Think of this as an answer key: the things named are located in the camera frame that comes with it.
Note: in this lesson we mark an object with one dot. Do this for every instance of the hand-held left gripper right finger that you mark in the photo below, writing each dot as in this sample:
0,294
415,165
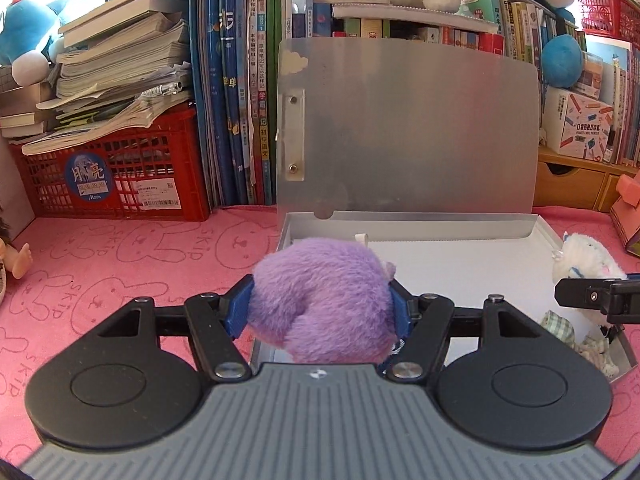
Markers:
402,312

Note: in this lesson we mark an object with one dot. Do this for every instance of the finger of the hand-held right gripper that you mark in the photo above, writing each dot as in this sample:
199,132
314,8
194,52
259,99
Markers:
580,292

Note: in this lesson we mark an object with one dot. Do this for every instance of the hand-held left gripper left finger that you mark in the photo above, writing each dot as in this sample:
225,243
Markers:
239,310

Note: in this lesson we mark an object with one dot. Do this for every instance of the small white plush toy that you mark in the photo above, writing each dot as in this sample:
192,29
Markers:
585,260

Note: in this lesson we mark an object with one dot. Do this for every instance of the purple plush toy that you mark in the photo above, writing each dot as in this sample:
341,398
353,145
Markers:
320,300

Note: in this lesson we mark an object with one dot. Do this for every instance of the grey file box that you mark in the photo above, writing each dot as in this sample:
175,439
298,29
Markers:
400,135

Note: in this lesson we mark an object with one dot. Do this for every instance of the white floral doll cloth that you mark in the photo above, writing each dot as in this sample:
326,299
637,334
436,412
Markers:
597,355

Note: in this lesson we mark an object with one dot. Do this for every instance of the pink toy house case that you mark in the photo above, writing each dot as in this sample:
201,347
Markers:
627,210

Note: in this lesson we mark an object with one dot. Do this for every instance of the wooden drawer organizer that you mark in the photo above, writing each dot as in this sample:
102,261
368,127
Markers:
565,180

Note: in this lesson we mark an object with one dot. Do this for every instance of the pink rabbit-print mat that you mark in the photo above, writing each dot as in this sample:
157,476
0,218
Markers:
125,270

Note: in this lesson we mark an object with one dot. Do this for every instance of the white printed carton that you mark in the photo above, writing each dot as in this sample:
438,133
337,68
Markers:
575,125

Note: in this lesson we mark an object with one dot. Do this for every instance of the red plastic crate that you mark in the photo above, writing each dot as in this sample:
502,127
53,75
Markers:
150,160

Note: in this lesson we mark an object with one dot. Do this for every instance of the row of thin books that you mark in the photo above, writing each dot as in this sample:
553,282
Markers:
625,110

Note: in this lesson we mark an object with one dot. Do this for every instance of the row of tall blue books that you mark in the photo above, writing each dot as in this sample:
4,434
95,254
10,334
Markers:
225,110

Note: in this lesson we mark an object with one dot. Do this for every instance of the doll with brown hair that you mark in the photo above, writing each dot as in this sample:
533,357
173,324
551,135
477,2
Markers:
21,260

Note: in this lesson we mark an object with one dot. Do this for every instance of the blue plush toy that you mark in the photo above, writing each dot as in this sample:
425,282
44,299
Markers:
562,62
25,30

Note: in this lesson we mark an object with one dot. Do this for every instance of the white pen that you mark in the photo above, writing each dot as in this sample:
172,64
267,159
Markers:
160,90

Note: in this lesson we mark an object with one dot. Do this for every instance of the row of shelf books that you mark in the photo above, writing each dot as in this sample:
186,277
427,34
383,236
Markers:
520,25

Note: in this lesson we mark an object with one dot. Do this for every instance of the red plastic basket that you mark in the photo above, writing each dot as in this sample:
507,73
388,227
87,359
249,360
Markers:
610,15

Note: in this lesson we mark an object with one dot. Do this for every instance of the pile of paper books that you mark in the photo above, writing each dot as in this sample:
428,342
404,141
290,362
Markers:
125,45

